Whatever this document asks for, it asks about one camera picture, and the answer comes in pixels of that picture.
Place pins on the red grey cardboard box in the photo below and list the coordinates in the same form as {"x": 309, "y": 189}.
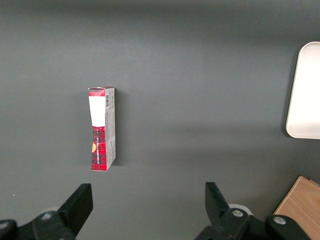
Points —
{"x": 100, "y": 140}

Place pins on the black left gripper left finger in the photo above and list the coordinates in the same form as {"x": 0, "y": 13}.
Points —
{"x": 72, "y": 212}

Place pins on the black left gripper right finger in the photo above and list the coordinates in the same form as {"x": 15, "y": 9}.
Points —
{"x": 220, "y": 220}

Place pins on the wooden drawer cabinet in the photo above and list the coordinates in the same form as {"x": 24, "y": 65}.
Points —
{"x": 302, "y": 202}

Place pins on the beige plastic tray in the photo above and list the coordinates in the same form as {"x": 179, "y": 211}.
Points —
{"x": 307, "y": 95}

